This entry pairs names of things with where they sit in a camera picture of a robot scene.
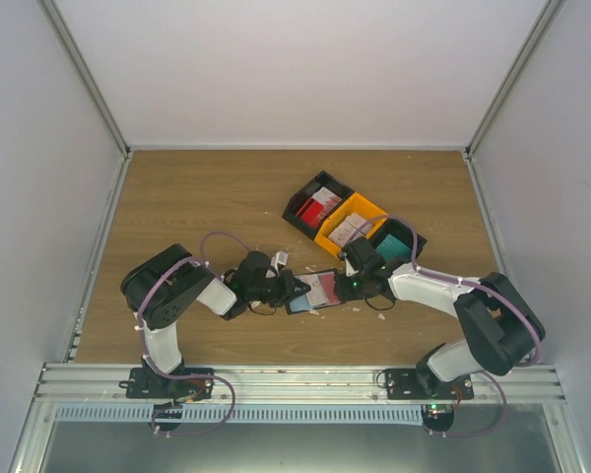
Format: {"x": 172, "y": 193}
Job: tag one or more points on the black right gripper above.
{"x": 345, "y": 294}

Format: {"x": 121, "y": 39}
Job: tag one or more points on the white pink VIP card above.
{"x": 315, "y": 295}

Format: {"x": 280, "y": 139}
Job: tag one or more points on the teal card stack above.
{"x": 391, "y": 247}

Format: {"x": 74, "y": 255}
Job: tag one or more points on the black right card bin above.
{"x": 391, "y": 227}

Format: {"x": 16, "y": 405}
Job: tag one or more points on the black card bin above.
{"x": 323, "y": 178}
{"x": 391, "y": 227}

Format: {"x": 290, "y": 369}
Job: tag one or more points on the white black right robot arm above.
{"x": 499, "y": 328}

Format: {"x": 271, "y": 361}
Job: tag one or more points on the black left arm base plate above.
{"x": 144, "y": 383}

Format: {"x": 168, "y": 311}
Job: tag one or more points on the white red april card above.
{"x": 328, "y": 283}

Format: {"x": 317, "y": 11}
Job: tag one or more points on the black left card bin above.
{"x": 323, "y": 178}

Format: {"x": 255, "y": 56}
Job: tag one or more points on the yellow middle card bin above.
{"x": 354, "y": 204}

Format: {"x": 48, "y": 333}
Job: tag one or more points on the red white card stack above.
{"x": 318, "y": 206}

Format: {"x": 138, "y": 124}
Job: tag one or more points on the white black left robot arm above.
{"x": 160, "y": 290}

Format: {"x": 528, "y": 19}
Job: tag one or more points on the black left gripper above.
{"x": 289, "y": 282}

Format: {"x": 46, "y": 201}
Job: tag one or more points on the black leather card holder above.
{"x": 301, "y": 304}

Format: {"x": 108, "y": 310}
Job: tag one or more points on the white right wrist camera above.
{"x": 350, "y": 271}

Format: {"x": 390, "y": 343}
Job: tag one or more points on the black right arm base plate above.
{"x": 407, "y": 384}

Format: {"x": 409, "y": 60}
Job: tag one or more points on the grey slotted cable duct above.
{"x": 245, "y": 413}

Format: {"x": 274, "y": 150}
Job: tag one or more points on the aluminium mounting rail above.
{"x": 293, "y": 384}

